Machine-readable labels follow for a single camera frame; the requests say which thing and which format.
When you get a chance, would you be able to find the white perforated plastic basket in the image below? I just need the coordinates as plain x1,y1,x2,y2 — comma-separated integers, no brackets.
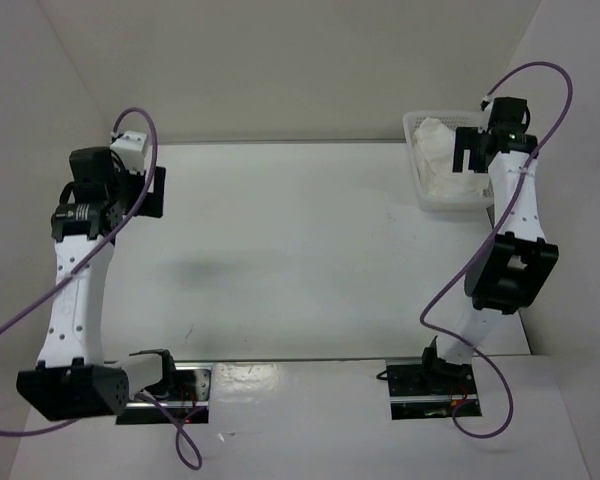
403,111,493,211

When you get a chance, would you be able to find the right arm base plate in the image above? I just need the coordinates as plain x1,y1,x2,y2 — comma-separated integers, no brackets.
376,358,482,420

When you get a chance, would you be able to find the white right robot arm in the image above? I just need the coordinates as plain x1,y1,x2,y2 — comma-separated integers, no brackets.
417,97,559,394

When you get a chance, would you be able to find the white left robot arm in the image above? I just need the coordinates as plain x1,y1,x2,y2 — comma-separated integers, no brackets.
16,139,179,421

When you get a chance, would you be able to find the white pleated skirt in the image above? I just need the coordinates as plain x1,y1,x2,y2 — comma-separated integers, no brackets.
412,117,489,200

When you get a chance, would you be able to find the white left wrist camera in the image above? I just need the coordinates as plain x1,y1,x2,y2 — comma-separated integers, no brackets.
110,131,149,174

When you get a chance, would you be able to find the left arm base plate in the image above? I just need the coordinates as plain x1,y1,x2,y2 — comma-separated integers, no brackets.
115,362,213,426

